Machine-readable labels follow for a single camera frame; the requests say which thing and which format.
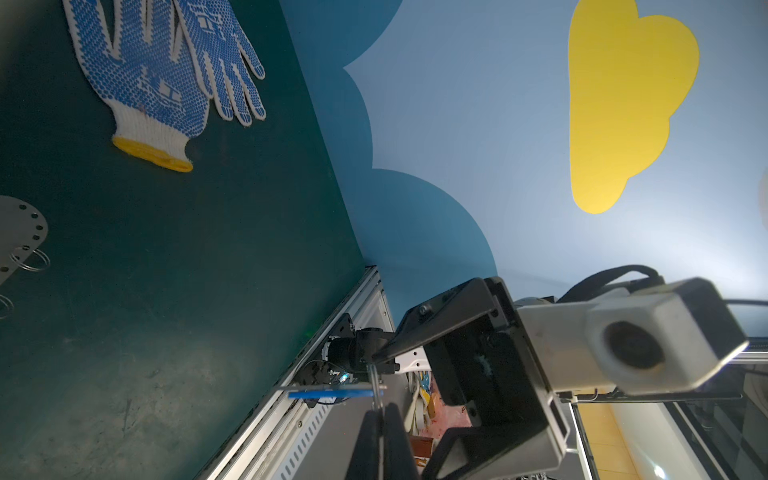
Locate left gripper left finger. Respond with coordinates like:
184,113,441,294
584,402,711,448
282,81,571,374
344,410,381,480

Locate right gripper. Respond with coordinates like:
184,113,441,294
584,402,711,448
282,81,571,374
372,277,570,479

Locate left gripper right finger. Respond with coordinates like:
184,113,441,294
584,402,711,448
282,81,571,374
382,403,420,480

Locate blue-capped keys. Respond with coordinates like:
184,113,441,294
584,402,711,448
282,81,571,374
277,360,375,408

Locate right blue dotted glove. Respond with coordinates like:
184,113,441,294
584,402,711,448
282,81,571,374
174,0,267,127

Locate blue dotted glove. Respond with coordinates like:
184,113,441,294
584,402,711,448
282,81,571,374
63,1,210,173
174,0,267,127

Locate left blue dotted glove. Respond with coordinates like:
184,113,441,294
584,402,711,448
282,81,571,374
63,1,210,173

